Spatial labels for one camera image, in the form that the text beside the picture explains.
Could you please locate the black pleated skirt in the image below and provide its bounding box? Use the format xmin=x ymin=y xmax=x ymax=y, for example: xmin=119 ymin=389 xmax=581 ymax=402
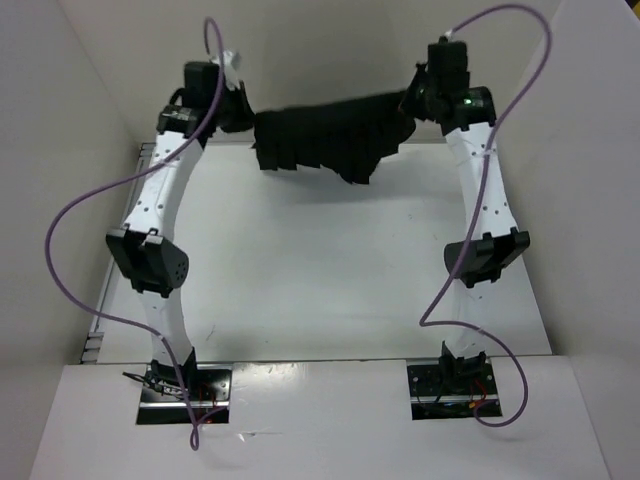
xmin=254 ymin=90 xmax=416 ymax=185

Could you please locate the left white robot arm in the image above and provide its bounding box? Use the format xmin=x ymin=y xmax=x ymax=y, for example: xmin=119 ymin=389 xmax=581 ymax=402
xmin=106 ymin=81 xmax=253 ymax=400

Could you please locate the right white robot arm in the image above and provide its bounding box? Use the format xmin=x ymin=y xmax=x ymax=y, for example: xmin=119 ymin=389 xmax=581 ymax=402
xmin=400 ymin=63 xmax=530 ymax=356

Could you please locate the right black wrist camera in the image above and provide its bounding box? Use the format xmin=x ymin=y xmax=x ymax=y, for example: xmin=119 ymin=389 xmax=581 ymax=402
xmin=428 ymin=36 xmax=470 ymax=84

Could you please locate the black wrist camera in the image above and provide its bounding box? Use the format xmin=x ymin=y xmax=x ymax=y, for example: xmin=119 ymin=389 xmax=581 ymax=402
xmin=428 ymin=36 xmax=470 ymax=84
xmin=182 ymin=61 xmax=219 ymax=108

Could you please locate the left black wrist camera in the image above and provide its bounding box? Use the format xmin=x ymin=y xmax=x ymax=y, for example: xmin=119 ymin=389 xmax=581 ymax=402
xmin=182 ymin=61 xmax=219 ymax=108

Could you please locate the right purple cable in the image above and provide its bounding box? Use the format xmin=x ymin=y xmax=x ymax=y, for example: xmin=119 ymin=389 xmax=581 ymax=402
xmin=419 ymin=4 xmax=555 ymax=428

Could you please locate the purple cable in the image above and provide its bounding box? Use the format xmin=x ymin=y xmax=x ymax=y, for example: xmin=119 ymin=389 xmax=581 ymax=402
xmin=44 ymin=16 xmax=225 ymax=452
xmin=419 ymin=4 xmax=555 ymax=428

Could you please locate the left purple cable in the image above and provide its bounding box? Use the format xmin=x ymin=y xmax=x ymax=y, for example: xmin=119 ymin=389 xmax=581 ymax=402
xmin=44 ymin=16 xmax=225 ymax=452

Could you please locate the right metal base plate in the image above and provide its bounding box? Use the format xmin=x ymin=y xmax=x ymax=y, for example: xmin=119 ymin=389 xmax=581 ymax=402
xmin=406 ymin=360 xmax=502 ymax=420

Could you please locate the metal base plate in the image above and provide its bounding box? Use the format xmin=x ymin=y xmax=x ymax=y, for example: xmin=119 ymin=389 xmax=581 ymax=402
xmin=127 ymin=364 xmax=232 ymax=425
xmin=406 ymin=360 xmax=502 ymax=420

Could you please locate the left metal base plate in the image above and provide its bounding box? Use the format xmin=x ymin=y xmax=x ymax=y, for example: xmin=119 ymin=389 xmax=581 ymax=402
xmin=127 ymin=364 xmax=232 ymax=425

